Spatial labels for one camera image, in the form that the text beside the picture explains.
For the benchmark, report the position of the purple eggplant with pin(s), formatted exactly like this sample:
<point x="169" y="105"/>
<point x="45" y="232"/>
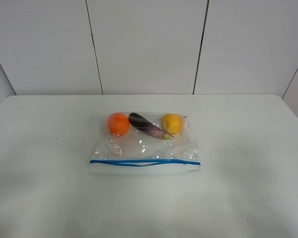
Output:
<point x="145" y="126"/>

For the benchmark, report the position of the orange fruit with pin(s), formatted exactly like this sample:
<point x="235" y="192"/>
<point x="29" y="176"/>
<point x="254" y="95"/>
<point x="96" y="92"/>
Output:
<point x="118" y="124"/>

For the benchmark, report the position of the clear zip bag blue strip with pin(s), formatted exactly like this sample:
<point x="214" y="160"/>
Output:
<point x="139" y="153"/>

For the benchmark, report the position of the yellow pear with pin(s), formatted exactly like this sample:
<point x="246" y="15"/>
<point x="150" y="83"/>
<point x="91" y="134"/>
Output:
<point x="172" y="123"/>

